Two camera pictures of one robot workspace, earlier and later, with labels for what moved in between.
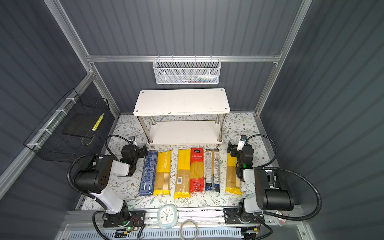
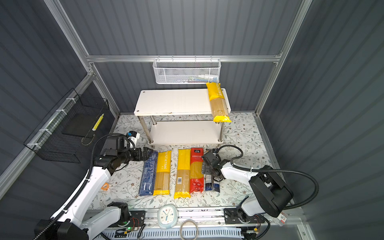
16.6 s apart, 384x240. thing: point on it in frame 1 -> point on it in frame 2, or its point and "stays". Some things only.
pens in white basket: (200, 79) stays
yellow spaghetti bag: (232, 183) -> (218, 102)
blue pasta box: (149, 174) stays
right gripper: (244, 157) -> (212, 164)
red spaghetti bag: (196, 174) stays
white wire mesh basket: (187, 71) stays
